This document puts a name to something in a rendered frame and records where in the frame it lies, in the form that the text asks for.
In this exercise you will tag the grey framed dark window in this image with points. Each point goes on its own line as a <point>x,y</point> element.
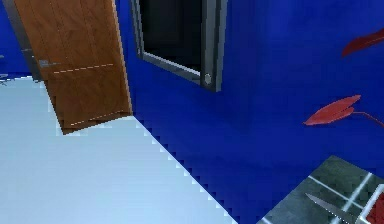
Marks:
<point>173,33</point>

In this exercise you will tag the brown wooden room door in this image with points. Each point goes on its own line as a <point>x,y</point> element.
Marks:
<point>80,63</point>

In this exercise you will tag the red leaved house plant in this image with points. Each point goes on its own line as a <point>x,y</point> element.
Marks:
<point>333,111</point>

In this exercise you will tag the grey tiled worktop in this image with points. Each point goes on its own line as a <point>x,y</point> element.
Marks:
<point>320,190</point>

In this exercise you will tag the silver knife blade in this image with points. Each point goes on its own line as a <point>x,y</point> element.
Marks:
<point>328,206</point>

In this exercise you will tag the red and white box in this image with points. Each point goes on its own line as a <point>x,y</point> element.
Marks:
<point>375,208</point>

